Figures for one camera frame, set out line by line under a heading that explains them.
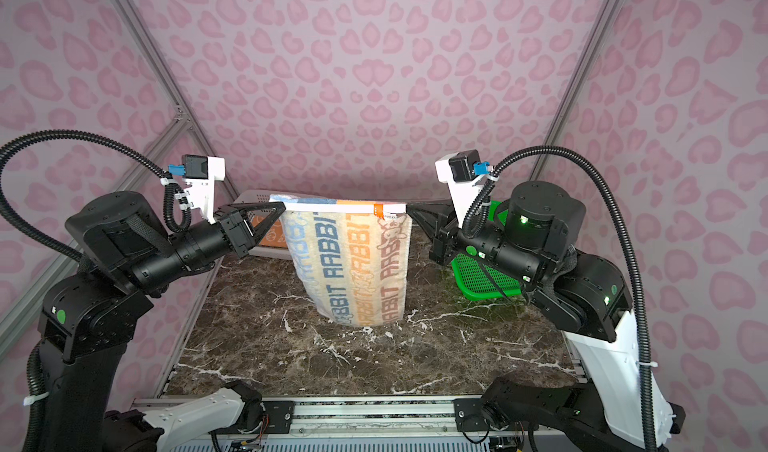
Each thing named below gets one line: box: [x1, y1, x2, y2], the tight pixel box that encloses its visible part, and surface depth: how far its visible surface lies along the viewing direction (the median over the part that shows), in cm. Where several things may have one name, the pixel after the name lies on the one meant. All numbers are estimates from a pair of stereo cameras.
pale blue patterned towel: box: [270, 195, 413, 327], surface depth 58 cm
